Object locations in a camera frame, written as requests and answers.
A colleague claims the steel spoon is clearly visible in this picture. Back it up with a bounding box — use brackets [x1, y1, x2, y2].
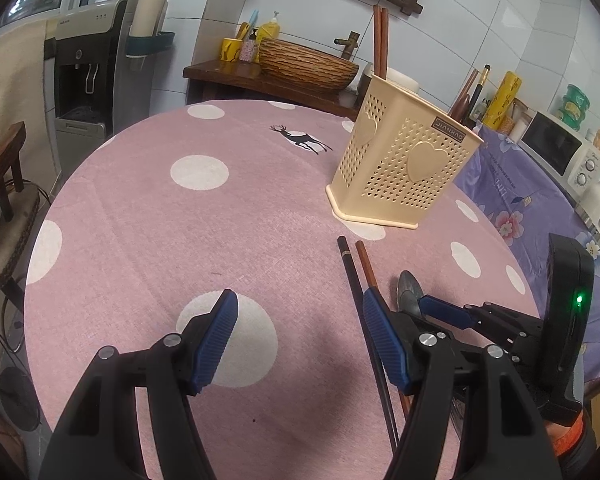
[396, 270, 424, 318]

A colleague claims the black gold-banded chopstick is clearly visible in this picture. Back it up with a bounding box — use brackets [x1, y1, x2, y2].
[337, 236, 399, 452]

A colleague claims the reddish brown chopstick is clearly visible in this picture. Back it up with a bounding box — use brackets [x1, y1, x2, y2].
[354, 239, 414, 421]

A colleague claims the thin brown chopstick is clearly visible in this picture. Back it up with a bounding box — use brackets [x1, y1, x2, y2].
[373, 4, 382, 77]

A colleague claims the brown wooden chopstick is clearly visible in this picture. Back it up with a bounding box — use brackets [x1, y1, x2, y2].
[449, 68, 478, 122]

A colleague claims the right hand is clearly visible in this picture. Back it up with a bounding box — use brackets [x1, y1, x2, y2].
[545, 411, 596, 479]

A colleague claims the pink polka dot tablecloth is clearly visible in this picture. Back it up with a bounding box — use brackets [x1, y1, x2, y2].
[24, 101, 536, 479]

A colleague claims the purple floral cloth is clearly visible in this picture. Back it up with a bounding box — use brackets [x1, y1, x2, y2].
[455, 127, 600, 393]

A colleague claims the white microwave oven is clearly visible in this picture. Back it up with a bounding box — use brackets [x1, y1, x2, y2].
[518, 112, 600, 202]

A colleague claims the yellow package roll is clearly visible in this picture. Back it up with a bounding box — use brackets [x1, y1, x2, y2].
[482, 70, 522, 130]

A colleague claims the cream plastic utensil holder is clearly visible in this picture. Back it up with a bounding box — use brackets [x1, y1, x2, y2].
[326, 76, 483, 230]

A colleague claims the green canister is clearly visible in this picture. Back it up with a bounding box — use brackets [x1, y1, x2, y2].
[556, 84, 591, 131]

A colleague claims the wooden side stool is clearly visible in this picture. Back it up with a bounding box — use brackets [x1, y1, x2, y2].
[0, 122, 38, 249]

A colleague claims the water dispenser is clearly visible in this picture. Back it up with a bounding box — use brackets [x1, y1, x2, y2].
[54, 0, 137, 179]

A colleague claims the dark wooden counter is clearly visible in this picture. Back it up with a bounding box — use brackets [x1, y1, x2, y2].
[183, 60, 358, 120]

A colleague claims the white brown rice cooker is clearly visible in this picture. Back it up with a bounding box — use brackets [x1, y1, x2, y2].
[356, 63, 419, 105]

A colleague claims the woven brown basin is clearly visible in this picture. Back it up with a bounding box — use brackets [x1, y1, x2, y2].
[259, 39, 358, 92]

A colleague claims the yellow cup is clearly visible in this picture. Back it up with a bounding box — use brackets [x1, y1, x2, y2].
[220, 38, 242, 63]

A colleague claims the yellow soap bottle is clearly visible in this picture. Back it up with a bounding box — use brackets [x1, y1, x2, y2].
[257, 11, 280, 44]

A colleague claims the bronze faucet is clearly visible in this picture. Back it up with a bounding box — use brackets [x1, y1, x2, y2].
[334, 32, 360, 61]

